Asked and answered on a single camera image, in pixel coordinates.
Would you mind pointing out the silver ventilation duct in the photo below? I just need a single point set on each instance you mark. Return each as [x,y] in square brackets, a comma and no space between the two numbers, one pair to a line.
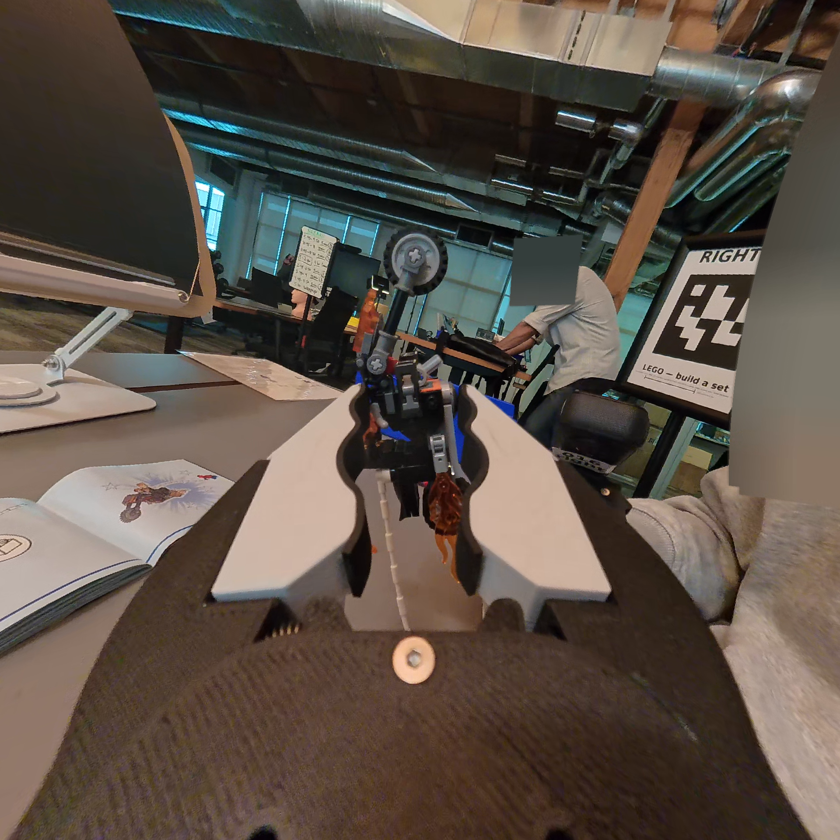
[525,39]

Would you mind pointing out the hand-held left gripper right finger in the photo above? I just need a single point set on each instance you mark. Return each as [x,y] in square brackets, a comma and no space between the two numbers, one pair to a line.
[538,525]

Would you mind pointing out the black office chair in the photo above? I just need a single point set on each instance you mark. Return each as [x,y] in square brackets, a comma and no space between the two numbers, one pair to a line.
[328,321]

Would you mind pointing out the wooden background desk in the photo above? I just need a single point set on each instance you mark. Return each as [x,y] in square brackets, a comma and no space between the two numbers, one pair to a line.
[417,340]

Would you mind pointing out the printed paper sheet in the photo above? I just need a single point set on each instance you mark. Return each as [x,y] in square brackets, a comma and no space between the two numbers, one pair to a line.
[262,374]

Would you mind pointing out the lego motorcycle model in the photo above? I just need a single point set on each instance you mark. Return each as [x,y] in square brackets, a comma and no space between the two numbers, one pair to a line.
[413,259]

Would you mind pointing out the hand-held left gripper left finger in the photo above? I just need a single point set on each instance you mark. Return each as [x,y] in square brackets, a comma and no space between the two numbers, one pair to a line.
[282,525]

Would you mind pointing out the lego instruction booklet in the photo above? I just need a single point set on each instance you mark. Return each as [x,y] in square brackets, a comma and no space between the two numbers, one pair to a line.
[79,525]

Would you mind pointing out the whiteboard with writing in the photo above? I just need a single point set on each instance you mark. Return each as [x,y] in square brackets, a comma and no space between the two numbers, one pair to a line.
[313,262]

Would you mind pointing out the black bag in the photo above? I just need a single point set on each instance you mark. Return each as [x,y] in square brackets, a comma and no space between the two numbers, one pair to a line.
[472,348]

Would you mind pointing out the blue plastic bin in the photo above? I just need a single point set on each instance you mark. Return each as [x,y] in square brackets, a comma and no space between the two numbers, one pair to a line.
[504,405]

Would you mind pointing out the person's right forearm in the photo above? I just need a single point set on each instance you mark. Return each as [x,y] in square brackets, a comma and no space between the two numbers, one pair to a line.
[682,531]

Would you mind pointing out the wooden post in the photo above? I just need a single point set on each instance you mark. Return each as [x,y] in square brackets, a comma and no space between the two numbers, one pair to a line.
[663,177]

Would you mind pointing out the framed tag sign on stand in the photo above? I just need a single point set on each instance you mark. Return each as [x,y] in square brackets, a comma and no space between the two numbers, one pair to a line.
[702,315]

